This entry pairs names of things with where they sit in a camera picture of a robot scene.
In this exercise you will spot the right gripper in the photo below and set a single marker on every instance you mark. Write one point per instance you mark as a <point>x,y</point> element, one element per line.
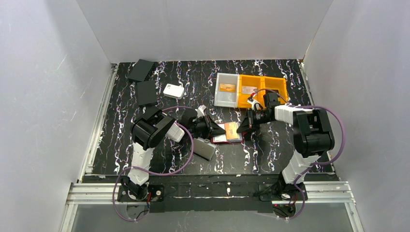
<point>250,119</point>

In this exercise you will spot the orange credit card in bin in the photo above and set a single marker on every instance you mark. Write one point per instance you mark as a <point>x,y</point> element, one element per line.
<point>227,87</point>

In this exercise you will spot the silver VIP credit card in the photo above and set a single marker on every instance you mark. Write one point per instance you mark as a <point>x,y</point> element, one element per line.
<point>248,89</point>

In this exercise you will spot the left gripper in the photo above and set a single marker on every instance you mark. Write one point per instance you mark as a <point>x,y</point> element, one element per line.
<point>206,125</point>

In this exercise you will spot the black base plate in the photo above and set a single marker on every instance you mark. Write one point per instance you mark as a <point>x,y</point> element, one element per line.
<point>227,192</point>

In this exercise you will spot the silver metal card case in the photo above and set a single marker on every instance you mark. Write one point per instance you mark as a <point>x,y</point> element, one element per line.
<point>204,148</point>

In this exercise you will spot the black box far corner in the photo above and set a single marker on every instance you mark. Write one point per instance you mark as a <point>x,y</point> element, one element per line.
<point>142,70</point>

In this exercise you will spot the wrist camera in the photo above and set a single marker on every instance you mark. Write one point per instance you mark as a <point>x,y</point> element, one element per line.
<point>201,111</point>
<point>255,105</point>

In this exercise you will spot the white square device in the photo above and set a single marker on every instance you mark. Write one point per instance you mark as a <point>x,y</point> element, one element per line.
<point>174,91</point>

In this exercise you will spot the red leather card holder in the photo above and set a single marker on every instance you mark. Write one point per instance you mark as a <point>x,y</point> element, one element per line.
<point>221,139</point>

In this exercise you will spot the black box near device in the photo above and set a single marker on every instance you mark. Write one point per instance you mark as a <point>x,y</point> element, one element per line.
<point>146,93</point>

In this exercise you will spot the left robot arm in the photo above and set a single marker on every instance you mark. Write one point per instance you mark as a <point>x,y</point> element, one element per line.
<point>154,125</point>

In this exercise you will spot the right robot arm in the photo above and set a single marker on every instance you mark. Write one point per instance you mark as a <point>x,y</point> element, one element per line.
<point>312,136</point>

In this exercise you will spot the yellow right plastic bin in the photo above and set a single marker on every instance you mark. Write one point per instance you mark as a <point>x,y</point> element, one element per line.
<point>278,85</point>

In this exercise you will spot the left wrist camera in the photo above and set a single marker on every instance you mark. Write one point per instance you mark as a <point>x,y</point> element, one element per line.
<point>201,111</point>

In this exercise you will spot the yellow plastic bin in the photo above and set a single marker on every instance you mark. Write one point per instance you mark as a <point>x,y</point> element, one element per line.
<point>247,85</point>
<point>278,85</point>

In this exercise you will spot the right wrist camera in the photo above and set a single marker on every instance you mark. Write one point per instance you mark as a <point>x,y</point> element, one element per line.
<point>255,105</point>

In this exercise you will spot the yellow middle plastic bin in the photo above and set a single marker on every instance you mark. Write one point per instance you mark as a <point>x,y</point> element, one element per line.
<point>247,85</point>

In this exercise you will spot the aluminium frame rail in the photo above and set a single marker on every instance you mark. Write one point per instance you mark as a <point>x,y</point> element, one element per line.
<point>330,207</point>

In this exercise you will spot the white plastic bin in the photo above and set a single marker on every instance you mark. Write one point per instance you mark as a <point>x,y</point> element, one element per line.
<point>226,99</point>

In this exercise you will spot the orange credit card from holder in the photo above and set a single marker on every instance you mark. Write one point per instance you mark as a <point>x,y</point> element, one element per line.
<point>231,132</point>

